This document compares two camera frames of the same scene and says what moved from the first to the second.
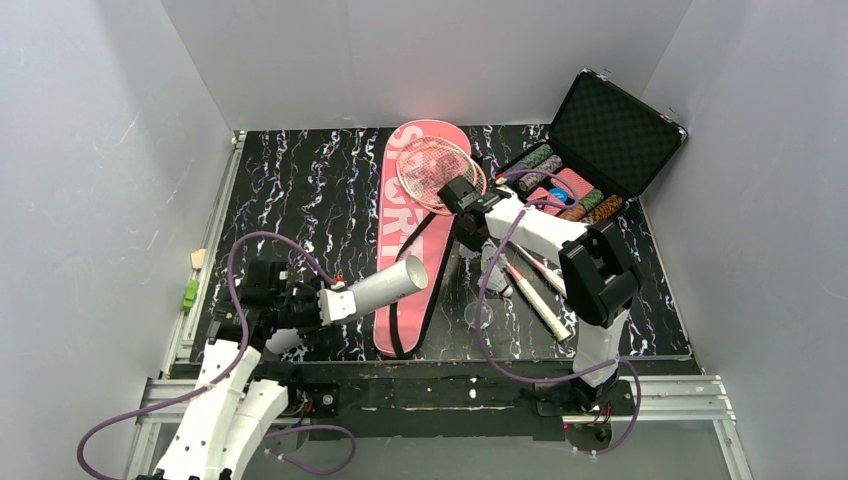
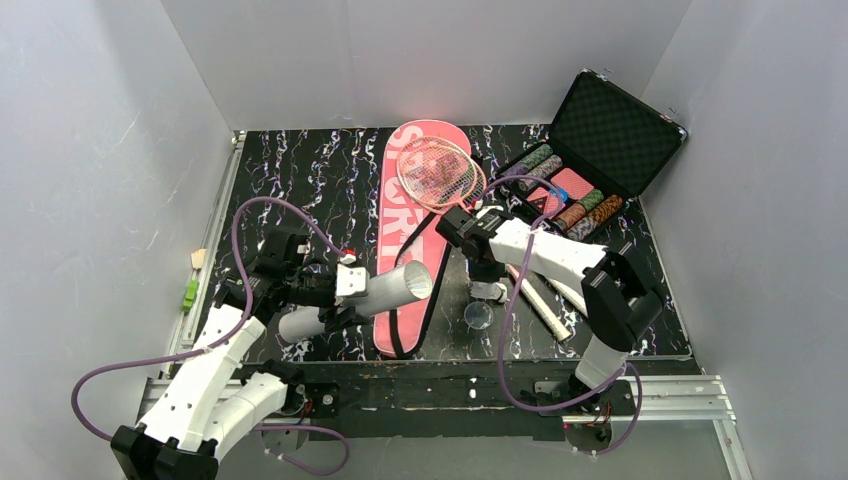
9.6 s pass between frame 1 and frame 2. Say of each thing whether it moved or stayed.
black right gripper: moved
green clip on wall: stayed
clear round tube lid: stayed
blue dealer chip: stayed
